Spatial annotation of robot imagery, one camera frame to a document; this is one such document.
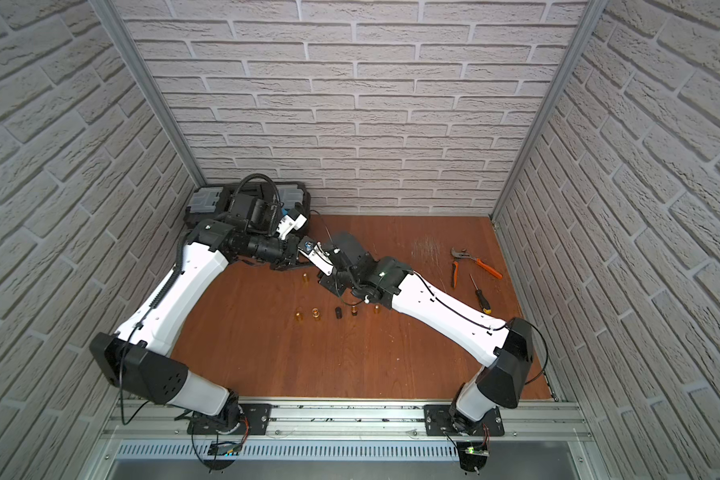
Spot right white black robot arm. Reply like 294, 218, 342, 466
299, 232, 534, 431

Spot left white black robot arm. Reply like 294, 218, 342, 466
89, 211, 307, 417

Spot black plastic toolbox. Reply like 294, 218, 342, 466
184, 179, 311, 233

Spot black orange screwdriver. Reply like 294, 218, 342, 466
469, 274, 492, 315

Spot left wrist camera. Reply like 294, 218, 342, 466
276, 210, 307, 241

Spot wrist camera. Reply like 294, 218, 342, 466
276, 210, 307, 241
298, 236, 335, 276

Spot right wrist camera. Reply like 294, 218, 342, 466
298, 236, 335, 276

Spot orange handled pliers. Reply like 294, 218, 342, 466
451, 248, 504, 280

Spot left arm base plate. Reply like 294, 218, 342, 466
187, 402, 273, 436

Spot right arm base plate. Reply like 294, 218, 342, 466
423, 404, 505, 438

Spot aluminium rail frame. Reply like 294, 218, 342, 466
82, 397, 606, 479

